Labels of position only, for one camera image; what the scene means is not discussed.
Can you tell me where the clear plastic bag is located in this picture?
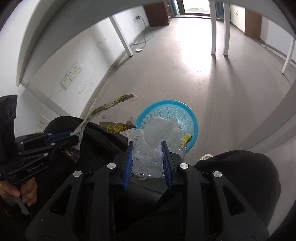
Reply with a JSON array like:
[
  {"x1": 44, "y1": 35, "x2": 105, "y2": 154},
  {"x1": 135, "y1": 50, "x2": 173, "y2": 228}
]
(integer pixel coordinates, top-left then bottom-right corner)
[{"x1": 127, "y1": 118, "x2": 187, "y2": 179}]

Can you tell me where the yellow green sponge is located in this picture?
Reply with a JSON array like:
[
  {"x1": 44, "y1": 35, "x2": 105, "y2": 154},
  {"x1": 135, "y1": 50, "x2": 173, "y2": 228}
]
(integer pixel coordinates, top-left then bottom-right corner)
[{"x1": 183, "y1": 133, "x2": 192, "y2": 145}]

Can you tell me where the yellow patterned wrapper strip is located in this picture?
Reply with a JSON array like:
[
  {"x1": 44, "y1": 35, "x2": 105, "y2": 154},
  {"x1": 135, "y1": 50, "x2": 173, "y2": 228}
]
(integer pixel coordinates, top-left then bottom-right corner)
[{"x1": 71, "y1": 93, "x2": 139, "y2": 149}]

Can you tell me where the blue plastic trash basket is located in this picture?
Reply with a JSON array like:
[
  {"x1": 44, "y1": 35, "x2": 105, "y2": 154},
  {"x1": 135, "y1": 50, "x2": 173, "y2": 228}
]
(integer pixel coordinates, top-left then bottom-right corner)
[{"x1": 135, "y1": 99, "x2": 199, "y2": 152}]

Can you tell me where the left hand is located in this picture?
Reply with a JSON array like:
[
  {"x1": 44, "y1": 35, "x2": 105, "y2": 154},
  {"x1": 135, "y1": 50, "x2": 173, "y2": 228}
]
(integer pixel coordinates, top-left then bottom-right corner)
[{"x1": 1, "y1": 177, "x2": 38, "y2": 206}]

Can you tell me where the white shoe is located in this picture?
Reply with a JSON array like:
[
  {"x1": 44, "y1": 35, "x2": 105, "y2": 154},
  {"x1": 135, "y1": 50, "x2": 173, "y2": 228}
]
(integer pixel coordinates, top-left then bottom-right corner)
[{"x1": 198, "y1": 154, "x2": 213, "y2": 162}]

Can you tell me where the white table leg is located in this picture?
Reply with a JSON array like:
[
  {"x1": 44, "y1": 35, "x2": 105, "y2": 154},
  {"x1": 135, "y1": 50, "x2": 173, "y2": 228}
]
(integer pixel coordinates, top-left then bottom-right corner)
[{"x1": 109, "y1": 15, "x2": 133, "y2": 57}]

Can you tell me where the brown white cabinet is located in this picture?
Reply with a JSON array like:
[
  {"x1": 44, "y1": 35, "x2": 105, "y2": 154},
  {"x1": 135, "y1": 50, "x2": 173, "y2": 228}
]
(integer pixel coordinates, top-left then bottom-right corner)
[{"x1": 143, "y1": 1, "x2": 173, "y2": 27}]

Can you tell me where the white wall socket panel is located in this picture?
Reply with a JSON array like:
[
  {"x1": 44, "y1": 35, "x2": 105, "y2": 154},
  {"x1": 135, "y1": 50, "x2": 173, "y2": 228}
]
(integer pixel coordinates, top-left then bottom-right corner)
[{"x1": 61, "y1": 61, "x2": 82, "y2": 89}]

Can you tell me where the black floor cable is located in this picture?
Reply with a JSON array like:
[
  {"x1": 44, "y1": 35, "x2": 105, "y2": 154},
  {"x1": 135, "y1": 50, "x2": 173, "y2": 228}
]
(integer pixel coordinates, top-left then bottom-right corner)
[{"x1": 133, "y1": 16, "x2": 155, "y2": 53}]

